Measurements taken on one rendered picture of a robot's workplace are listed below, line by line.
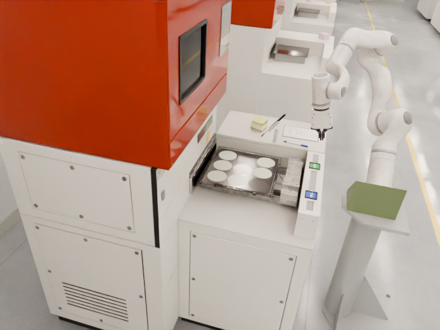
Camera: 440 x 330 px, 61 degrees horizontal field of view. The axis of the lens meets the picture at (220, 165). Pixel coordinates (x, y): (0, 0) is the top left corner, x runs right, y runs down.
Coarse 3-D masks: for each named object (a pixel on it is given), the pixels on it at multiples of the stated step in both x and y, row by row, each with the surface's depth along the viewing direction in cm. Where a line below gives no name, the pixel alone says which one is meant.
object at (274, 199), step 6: (204, 186) 195; (210, 186) 194; (228, 192) 193; (234, 192) 192; (240, 192) 191; (246, 192) 190; (258, 198) 190; (264, 198) 189; (270, 198) 188; (276, 198) 187; (282, 204) 188
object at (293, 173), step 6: (288, 168) 205; (294, 168) 206; (300, 168) 206; (288, 174) 201; (294, 174) 201; (300, 174) 201; (288, 180) 196; (294, 180) 196; (282, 198) 182; (288, 204) 183; (294, 204) 182
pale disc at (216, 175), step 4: (212, 172) 195; (216, 172) 195; (220, 172) 195; (224, 172) 195; (208, 176) 192; (212, 176) 192; (216, 176) 192; (220, 176) 192; (224, 176) 192; (212, 180) 189; (216, 180) 189; (220, 180) 189
